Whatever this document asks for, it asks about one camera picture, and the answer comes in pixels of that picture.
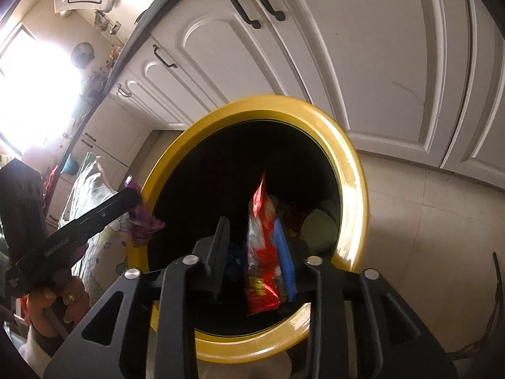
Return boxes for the red and yellow snack packet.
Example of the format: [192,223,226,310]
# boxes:
[244,171,294,316]

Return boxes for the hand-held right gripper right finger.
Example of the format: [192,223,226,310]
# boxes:
[272,218,460,379]

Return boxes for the person's left forearm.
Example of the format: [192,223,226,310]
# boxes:
[18,332,52,369]

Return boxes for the white kitchen cabinets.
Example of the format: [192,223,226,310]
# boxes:
[45,0,505,222]

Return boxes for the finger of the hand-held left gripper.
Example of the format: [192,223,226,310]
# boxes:
[59,187,142,242]

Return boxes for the person's left hand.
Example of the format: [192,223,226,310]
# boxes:
[26,272,91,338]

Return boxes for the purple snack wrapper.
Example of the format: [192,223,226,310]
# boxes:
[124,177,166,247]

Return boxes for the bright window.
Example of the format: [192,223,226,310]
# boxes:
[0,24,80,154]

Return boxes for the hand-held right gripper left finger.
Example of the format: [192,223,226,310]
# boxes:
[43,215,233,379]

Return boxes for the round wall fan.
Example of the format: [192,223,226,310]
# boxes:
[72,43,95,66]

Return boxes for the red cloth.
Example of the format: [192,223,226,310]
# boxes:
[46,166,61,206]

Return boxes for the yellow rimmed trash bin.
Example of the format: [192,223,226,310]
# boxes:
[126,95,371,366]

